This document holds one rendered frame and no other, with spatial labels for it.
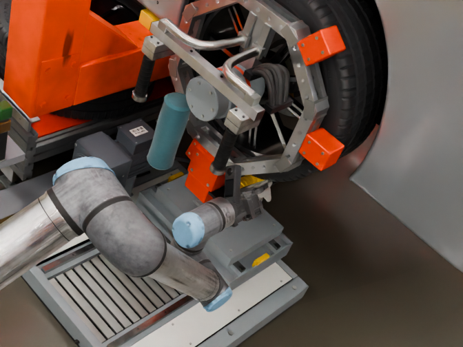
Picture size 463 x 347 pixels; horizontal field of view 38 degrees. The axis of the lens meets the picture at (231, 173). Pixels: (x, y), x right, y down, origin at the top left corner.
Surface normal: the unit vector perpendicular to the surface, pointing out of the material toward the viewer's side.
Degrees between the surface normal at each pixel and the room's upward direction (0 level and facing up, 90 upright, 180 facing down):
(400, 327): 0
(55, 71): 90
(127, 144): 90
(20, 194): 0
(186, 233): 85
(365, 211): 0
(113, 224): 43
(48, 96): 90
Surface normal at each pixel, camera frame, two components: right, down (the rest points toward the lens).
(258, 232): 0.29, -0.71
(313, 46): -0.67, 0.32
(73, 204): 0.15, 0.00
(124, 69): 0.68, 0.63
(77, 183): -0.21, -0.43
